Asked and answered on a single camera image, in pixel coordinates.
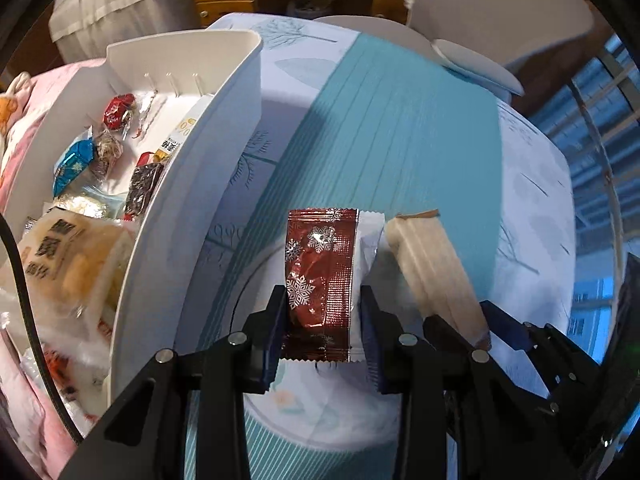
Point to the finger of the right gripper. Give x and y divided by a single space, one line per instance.
446 340
569 373

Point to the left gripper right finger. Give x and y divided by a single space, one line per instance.
454 411

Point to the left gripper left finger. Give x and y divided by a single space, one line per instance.
143 433

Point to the beige snack bar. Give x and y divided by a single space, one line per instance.
436 276

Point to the red snowflake cookie packet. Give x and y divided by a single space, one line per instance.
328 254

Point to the orange pastry snack bag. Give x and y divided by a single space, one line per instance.
70 261

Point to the blue snack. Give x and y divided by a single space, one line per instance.
73 161

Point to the red white snack bag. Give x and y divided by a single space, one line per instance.
77 348

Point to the patterned teal tablecloth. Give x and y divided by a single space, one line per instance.
350 120

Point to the dark brown snack packet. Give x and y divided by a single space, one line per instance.
142 184

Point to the white storage bin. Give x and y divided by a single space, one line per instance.
180 67

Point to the metal window grille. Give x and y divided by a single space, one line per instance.
594 121

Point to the orange oat bar packet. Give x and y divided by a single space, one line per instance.
181 131

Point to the grey office chair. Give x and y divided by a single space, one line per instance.
482 40

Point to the red foil candy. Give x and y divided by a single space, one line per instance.
114 113

